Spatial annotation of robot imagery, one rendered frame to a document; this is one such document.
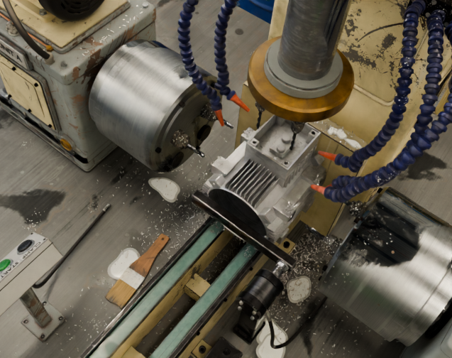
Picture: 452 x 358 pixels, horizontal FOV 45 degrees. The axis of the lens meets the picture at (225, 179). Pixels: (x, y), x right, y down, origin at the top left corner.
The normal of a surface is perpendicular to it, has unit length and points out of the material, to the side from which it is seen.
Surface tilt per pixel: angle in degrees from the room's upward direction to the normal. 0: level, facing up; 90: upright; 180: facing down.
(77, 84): 90
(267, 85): 0
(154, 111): 35
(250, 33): 0
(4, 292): 52
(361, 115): 90
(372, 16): 90
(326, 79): 0
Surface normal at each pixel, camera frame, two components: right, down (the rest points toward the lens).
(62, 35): 0.07, -0.54
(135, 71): -0.11, -0.33
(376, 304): -0.53, 0.37
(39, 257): 0.66, 0.10
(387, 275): -0.34, -0.01
